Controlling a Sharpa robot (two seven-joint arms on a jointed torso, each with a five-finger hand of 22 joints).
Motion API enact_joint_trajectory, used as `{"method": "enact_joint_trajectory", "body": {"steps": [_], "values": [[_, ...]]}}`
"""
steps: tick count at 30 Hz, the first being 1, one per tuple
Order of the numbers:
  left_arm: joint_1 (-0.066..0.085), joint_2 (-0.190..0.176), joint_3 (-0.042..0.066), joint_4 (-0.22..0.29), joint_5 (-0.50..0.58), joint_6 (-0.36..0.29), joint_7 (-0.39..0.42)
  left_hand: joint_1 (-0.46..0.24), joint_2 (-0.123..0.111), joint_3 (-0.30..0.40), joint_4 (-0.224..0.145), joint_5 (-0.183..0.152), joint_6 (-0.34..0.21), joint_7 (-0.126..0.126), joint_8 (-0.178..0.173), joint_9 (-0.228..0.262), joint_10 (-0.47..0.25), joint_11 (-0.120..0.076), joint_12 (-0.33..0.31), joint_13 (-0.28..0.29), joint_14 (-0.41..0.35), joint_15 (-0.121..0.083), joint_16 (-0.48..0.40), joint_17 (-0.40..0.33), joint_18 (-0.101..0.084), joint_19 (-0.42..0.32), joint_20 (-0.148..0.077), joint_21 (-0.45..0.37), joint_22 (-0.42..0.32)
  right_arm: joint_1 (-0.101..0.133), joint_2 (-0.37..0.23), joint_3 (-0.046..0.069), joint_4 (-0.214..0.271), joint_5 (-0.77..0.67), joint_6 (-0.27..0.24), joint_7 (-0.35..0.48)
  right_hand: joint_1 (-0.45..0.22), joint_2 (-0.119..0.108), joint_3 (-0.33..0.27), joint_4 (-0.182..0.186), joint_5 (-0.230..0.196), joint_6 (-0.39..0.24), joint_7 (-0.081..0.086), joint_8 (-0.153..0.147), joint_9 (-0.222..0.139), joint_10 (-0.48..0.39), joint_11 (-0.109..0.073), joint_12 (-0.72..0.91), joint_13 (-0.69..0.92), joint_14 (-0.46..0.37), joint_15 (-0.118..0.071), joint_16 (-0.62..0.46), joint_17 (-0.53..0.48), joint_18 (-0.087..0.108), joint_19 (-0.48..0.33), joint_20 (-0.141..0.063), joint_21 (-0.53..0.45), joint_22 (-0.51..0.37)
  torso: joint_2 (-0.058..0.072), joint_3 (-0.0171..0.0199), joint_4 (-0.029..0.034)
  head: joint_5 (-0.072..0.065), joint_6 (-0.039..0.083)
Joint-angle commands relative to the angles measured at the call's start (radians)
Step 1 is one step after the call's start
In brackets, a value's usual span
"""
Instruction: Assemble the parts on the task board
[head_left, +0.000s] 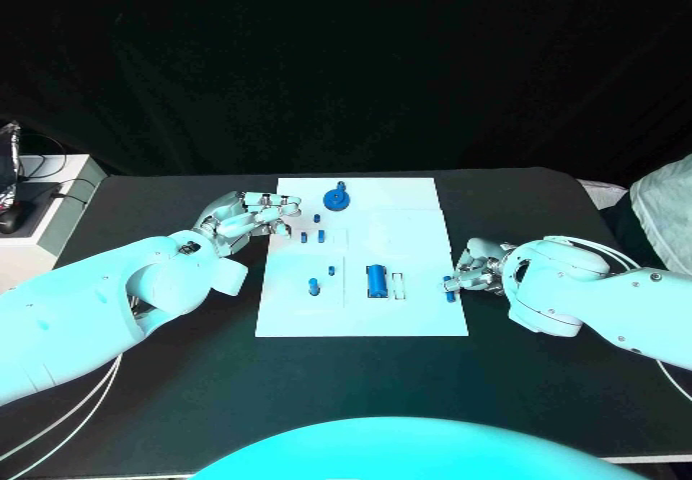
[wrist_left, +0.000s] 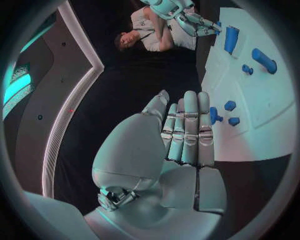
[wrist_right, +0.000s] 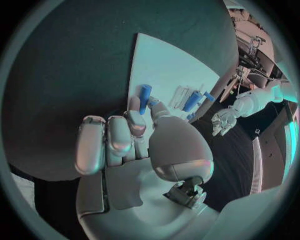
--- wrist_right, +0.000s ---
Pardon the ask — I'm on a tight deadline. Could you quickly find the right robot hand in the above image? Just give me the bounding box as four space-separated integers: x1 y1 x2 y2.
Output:
73 95 222 240

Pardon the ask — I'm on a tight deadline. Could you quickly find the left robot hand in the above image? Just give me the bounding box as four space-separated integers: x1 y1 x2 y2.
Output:
210 108 239 137

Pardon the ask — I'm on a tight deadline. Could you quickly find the blue long cylinder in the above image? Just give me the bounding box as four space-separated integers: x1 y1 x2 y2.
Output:
181 90 203 113
138 84 154 116

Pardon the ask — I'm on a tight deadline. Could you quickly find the white task board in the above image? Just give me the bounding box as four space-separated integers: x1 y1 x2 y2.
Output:
127 32 222 124

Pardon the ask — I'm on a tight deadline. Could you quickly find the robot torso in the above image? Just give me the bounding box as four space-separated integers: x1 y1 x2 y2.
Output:
248 100 300 196

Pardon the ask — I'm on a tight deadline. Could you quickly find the cluttered workshop rack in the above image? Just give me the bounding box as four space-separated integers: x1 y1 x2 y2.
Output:
230 35 277 91

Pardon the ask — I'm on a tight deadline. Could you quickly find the white cable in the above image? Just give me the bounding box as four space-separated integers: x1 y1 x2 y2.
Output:
246 69 291 83

